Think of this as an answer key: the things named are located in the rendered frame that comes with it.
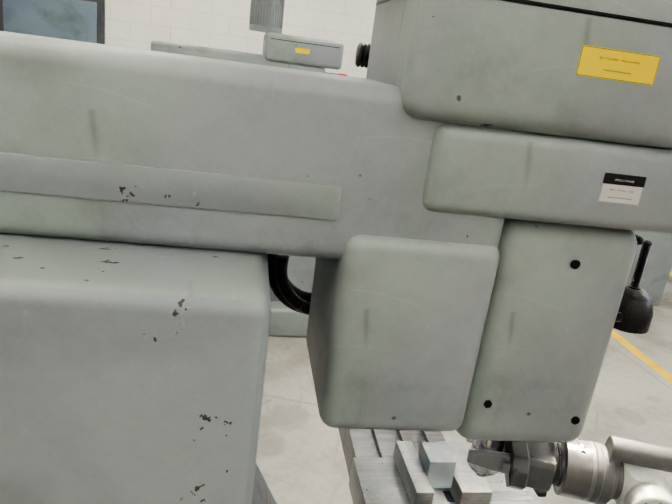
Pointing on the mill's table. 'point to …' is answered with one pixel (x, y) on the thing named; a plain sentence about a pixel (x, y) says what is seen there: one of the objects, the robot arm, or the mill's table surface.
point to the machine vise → (416, 482)
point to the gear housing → (549, 179)
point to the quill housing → (546, 330)
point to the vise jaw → (467, 479)
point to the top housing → (532, 65)
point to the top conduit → (362, 55)
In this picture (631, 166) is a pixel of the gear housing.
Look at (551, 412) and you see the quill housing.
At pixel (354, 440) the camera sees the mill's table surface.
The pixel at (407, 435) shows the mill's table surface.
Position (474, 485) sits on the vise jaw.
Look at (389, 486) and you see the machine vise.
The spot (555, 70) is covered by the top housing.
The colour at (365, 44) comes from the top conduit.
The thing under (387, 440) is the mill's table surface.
